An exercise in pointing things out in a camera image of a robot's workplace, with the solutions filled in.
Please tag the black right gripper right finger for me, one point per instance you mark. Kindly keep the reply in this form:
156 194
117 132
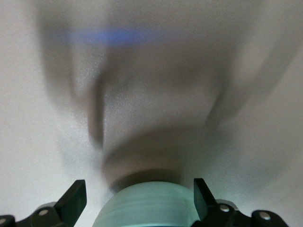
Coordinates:
203 201

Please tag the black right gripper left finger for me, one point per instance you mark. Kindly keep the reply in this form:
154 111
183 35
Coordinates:
71 203

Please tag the pale green bowl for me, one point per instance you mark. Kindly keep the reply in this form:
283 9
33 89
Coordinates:
146 205

